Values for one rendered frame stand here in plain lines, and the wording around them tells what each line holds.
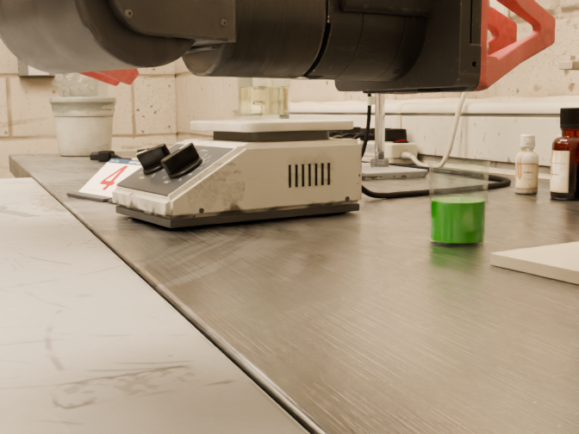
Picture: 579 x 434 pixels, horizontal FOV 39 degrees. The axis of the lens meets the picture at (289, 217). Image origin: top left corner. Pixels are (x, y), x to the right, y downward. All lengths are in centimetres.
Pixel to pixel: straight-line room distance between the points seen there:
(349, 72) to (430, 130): 102
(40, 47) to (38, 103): 281
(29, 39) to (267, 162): 41
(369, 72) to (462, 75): 5
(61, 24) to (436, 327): 21
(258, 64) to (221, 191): 34
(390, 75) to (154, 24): 15
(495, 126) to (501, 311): 85
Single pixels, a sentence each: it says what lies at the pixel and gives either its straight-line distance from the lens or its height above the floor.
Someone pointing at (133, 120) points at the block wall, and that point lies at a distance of 319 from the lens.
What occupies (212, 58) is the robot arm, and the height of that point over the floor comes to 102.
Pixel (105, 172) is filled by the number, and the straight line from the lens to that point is 98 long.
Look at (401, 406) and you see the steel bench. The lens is 28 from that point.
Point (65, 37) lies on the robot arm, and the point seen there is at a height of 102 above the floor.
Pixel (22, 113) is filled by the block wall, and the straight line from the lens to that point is 313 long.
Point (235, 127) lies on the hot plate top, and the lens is 72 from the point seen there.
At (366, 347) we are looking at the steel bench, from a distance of 35.
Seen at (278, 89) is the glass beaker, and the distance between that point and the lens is 77.
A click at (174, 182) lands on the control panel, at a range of 69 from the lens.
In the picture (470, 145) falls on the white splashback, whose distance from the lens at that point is 131.
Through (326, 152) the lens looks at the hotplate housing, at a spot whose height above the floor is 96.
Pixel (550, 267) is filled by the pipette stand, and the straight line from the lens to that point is 50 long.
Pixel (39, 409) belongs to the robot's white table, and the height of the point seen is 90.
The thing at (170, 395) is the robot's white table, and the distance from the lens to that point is 30.
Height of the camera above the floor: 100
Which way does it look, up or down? 8 degrees down
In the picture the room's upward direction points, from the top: 1 degrees counter-clockwise
